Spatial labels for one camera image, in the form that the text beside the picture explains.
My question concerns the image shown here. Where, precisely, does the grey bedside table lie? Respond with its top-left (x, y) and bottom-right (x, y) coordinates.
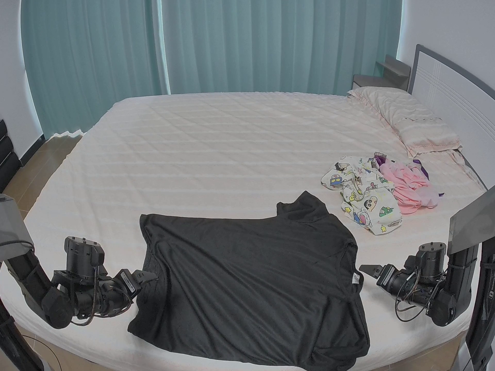
top-left (352, 54), bottom-right (411, 92)

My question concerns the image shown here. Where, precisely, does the white printed garment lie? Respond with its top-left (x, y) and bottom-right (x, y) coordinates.
top-left (319, 155), bottom-right (403, 235)

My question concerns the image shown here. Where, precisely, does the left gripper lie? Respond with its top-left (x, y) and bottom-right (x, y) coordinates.
top-left (98, 269), bottom-right (158, 313)

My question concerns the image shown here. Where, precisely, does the black chest of drawers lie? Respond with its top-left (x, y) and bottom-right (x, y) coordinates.
top-left (0, 119), bottom-right (20, 193)

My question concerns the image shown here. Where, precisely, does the blue-green curtain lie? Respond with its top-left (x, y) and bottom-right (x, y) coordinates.
top-left (20, 0), bottom-right (171, 136)
top-left (160, 0), bottom-right (403, 96)

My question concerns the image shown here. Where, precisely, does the pink garment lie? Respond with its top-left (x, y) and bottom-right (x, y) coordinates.
top-left (381, 160), bottom-right (439, 215)

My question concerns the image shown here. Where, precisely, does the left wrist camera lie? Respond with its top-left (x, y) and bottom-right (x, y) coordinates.
top-left (90, 244), bottom-right (105, 269)

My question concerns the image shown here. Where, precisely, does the bed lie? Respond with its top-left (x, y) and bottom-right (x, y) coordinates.
top-left (0, 44), bottom-right (495, 366)

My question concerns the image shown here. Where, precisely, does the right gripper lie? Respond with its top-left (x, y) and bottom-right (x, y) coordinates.
top-left (358, 263), bottom-right (412, 297)

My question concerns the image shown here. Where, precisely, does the purple garment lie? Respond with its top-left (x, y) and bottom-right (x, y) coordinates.
top-left (373, 152), bottom-right (443, 198)

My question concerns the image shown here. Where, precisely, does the pale pink pillow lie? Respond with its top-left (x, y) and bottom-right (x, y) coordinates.
top-left (347, 87), bottom-right (463, 158)

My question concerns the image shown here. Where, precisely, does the black T-shirt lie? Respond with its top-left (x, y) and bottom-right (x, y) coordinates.
top-left (128, 191), bottom-right (371, 368)

